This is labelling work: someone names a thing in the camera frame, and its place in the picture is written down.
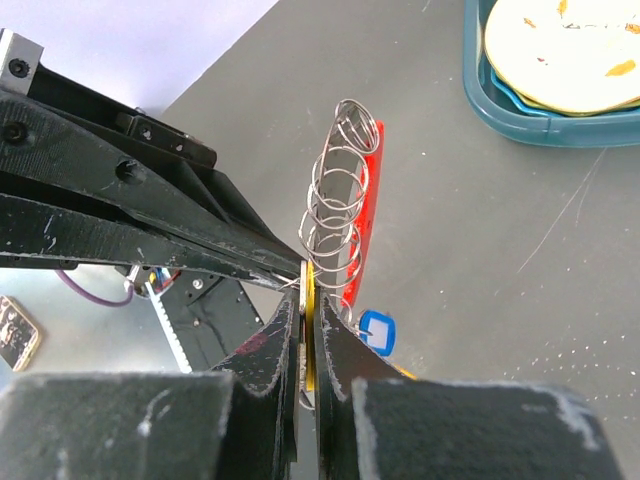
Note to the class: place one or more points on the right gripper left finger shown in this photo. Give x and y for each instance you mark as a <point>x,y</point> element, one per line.
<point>236,421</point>

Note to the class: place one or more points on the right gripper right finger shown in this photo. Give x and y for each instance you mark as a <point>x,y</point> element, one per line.
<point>373,422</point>

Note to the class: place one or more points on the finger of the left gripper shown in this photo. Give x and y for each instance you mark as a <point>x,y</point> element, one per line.
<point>54,161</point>
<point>41,236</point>

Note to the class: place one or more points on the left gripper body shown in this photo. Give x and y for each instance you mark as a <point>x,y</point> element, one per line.
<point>181,159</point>

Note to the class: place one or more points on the metal key holder red handle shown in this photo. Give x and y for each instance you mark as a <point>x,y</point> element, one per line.
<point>336,227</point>

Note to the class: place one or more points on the blue key tag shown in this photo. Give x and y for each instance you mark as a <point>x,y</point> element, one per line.
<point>378,331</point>

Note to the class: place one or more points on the smartphone with patterned case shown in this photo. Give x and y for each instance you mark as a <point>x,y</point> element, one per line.
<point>20,336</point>

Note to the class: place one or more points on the teal plastic tray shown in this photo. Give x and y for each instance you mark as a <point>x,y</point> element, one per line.
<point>500,108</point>

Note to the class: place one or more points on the floral beige plate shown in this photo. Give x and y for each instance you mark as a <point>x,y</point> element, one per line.
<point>575,57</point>

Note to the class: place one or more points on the grey cable duct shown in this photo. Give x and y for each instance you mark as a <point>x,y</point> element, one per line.
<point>169,332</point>

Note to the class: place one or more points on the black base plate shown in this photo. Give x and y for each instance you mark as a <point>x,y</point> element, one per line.
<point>211,316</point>

